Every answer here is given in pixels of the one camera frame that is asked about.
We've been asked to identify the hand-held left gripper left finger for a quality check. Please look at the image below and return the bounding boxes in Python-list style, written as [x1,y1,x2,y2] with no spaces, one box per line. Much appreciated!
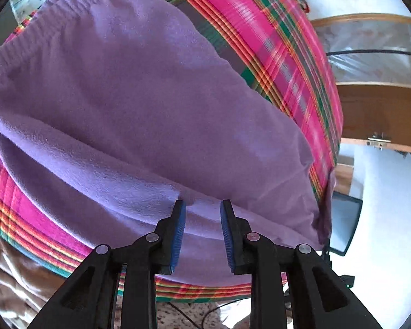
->
[27,199,186,329]

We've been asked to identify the wooden door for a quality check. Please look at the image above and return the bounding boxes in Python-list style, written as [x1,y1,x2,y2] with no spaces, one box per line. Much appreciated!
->
[337,86,411,155]

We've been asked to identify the wooden door frame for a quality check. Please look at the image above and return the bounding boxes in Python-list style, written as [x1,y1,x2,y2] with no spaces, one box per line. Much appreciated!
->
[310,14,411,91]

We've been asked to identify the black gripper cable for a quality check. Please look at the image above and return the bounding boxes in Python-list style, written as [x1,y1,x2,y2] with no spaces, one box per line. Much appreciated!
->
[168,302,227,329]

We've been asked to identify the pink green plaid blanket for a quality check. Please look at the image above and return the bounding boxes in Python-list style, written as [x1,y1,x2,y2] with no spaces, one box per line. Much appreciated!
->
[0,0,345,304]

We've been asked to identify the clear plastic curtain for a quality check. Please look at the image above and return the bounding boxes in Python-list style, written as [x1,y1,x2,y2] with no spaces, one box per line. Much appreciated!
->
[315,19,411,86]

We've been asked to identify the metal door lock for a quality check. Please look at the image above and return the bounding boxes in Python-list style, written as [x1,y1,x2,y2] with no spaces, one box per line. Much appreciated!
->
[366,132,393,149]

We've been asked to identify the black pole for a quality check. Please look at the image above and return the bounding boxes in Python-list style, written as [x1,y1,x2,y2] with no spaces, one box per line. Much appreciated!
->
[327,49,411,59]

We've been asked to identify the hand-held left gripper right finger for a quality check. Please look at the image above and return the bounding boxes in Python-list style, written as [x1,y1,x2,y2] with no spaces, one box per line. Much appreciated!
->
[220,199,382,329]

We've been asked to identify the brown plush blanket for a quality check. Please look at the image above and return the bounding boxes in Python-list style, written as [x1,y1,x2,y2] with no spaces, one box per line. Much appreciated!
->
[0,233,72,323]

